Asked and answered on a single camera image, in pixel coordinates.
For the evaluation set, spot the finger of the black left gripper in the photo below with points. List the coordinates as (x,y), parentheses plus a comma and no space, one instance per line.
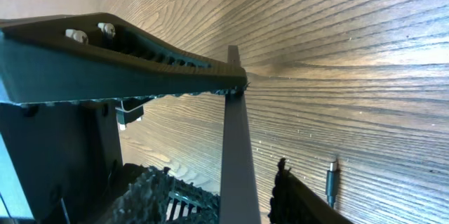
(100,57)

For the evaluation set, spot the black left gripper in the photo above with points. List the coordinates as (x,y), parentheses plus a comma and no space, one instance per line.
(62,162)

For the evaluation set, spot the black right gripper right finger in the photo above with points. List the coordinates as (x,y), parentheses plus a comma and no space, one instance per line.
(293,202)

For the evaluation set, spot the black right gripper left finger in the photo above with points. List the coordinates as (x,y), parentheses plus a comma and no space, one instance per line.
(157,197)

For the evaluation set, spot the Galaxy smartphone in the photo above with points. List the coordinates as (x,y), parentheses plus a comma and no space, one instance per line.
(238,190)

